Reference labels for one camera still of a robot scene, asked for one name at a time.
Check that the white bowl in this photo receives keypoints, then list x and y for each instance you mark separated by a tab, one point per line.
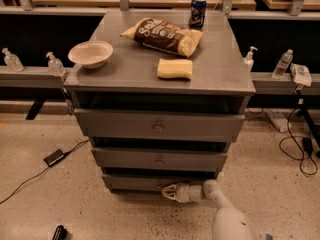
91	54

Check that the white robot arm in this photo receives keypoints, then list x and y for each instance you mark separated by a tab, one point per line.
229	223

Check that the clear water bottle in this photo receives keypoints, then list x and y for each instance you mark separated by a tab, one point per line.
283	64

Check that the blue soda can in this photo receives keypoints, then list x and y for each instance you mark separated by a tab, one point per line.
197	16

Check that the grey bottom drawer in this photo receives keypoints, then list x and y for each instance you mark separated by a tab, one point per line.
150	179

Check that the grey drawer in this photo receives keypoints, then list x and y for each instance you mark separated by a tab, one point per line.
150	179
159	125
159	159

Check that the white plastic packet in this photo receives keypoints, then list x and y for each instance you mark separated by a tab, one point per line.
301	74

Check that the black power adapter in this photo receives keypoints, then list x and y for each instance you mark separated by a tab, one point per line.
54	158

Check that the brown chip bag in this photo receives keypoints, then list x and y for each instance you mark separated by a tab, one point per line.
164	36

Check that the black object on floor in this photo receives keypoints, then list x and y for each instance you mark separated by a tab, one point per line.
60	233

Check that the grey top drawer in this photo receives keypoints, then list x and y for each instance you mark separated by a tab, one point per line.
159	125

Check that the grey middle drawer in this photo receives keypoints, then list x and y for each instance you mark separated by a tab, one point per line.
159	159

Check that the clear pump bottle right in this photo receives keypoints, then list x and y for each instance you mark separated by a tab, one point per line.
248	59

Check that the grey wooden drawer cabinet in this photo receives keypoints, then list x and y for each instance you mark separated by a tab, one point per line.
220	83

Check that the yellow sponge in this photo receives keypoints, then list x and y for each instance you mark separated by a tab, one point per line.
175	68

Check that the clear pump bottle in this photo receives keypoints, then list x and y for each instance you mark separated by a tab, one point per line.
55	65
12	61
248	59

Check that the grey rail shelf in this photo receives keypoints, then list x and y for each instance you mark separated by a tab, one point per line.
29	77

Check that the clear pump bottle far left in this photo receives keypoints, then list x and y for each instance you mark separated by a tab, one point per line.
12	61

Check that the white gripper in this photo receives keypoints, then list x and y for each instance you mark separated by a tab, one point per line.
182	193

